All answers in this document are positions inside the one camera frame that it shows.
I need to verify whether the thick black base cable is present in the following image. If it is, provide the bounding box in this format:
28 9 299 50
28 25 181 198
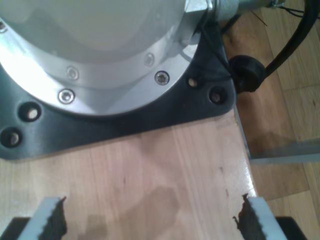
228 0 319 93

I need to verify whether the aluminium bench frame bar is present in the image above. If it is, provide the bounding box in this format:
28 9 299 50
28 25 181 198
234 104 320 165

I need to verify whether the grey knurled cable connector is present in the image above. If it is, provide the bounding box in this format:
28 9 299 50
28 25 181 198
206 0 241 22

